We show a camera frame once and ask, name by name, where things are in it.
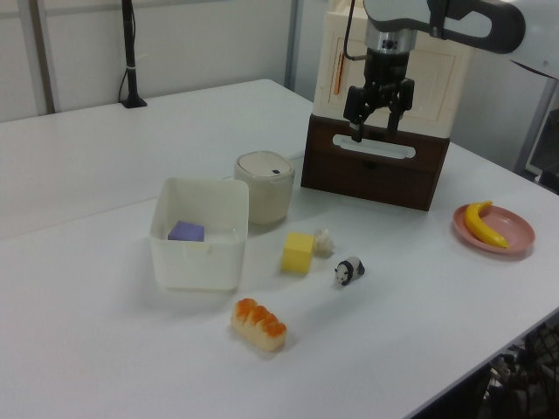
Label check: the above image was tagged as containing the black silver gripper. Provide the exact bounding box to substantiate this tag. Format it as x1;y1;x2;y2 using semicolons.
343;20;417;144

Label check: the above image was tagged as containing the toy bread loaf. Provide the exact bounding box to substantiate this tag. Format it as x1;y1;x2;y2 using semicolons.
230;298;289;352

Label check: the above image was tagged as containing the white plastic basket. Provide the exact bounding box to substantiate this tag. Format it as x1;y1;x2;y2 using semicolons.
148;176;250;293

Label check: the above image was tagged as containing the cream plastic storage box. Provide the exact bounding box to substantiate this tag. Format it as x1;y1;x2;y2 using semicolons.
313;0;473;141

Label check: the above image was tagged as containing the dark brown wooden drawer cabinet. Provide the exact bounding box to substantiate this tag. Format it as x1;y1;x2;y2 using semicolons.
300;112;451;213

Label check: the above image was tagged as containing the small cream lidded trash can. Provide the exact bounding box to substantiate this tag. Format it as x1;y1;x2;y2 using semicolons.
233;150;296;226

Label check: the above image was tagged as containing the crumpled clear plastic wrap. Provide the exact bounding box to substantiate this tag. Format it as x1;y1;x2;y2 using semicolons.
313;227;336;257

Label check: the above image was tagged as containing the yellow toy banana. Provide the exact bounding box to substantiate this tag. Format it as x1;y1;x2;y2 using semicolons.
463;200;511;250

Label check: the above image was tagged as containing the panda toy figure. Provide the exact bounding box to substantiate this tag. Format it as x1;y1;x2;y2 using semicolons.
334;256;367;288

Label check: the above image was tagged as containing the yellow block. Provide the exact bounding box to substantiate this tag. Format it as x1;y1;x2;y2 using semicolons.
281;231;316;275

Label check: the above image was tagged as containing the pink plate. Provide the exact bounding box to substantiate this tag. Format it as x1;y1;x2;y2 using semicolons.
452;203;536;261

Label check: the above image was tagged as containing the purple block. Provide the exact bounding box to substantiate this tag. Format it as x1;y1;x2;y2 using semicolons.
167;220;206;243

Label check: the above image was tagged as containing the black pole stand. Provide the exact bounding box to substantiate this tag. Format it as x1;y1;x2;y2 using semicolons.
118;0;148;109

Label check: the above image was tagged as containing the white drawer handle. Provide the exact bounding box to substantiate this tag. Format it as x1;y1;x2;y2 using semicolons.
331;133;417;161

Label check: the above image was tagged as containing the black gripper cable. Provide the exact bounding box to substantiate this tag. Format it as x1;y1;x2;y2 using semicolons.
342;0;369;62

